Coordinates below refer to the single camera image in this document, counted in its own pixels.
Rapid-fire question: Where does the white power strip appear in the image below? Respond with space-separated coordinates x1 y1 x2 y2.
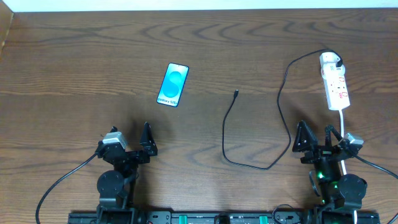
321 68 350 111

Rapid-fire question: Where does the black USB charging cable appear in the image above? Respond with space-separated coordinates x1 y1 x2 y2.
221 48 344 170

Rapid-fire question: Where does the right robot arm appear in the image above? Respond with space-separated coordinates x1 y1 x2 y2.
292 121 368 223

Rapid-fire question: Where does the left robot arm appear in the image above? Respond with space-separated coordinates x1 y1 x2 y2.
95 123 158 224

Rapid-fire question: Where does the white USB charger plug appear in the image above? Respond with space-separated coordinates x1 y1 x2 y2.
320 52 344 80

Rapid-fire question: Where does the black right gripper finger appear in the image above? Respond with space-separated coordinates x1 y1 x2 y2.
292 120 318 152
325 124 343 147

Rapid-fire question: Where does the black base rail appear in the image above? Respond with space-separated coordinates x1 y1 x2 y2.
67 210 381 224

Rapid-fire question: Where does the blue Galaxy smartphone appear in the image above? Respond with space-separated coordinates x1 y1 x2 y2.
156 63 189 108

